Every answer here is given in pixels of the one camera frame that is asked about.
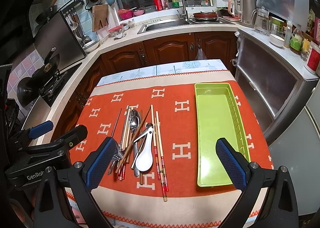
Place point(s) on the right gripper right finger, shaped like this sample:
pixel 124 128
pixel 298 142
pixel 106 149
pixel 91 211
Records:
pixel 279 207

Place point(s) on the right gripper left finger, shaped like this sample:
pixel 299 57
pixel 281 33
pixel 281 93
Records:
pixel 52 208

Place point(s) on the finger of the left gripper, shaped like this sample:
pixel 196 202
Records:
pixel 27 135
pixel 61 146

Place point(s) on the steel fork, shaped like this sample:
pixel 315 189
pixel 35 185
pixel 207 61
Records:
pixel 117 156

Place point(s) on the brown wooden chopstick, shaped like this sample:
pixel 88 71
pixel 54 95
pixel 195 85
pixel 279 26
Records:
pixel 129 147

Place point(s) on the white ceramic spoon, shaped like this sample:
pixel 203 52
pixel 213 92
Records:
pixel 145 160

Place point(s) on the red-banded bamboo chopstick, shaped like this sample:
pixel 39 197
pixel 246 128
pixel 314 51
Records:
pixel 164 193
pixel 155 143
pixel 161 153

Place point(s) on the twisted metal chopstick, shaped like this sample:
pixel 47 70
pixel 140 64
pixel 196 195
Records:
pixel 116 122

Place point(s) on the large steel spoon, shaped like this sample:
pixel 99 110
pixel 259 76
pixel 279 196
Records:
pixel 134 123

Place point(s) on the steel soup spoon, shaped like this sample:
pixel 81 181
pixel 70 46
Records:
pixel 142 135

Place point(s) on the black wok on stove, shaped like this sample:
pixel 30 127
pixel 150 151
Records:
pixel 28 88

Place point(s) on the orange H-pattern cloth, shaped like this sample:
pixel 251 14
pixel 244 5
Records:
pixel 139 202

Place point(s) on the black range hood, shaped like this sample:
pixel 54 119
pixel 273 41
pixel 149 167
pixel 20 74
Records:
pixel 57 33

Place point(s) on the green plastic tray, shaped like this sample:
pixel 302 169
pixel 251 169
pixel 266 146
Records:
pixel 218 116

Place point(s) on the wooden cutting board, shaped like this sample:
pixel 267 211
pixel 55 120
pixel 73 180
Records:
pixel 99 17

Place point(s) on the pink bowl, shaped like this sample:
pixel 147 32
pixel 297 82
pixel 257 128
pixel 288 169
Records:
pixel 125 14

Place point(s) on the steel sink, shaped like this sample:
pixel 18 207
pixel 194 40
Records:
pixel 162 24

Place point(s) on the red white canister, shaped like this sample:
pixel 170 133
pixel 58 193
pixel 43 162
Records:
pixel 313 58

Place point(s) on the red spray bottle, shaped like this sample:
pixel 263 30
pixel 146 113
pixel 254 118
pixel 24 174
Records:
pixel 158 5

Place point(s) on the white bowl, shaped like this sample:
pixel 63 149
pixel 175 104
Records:
pixel 276 40

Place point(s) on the green label bottle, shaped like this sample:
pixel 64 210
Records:
pixel 296 40

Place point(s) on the red frying pan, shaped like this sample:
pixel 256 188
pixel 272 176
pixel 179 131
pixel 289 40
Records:
pixel 205 16

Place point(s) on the glass teapot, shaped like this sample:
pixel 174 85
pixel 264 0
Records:
pixel 260 20

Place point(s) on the steel electric kettle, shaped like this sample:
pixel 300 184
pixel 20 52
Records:
pixel 242 10

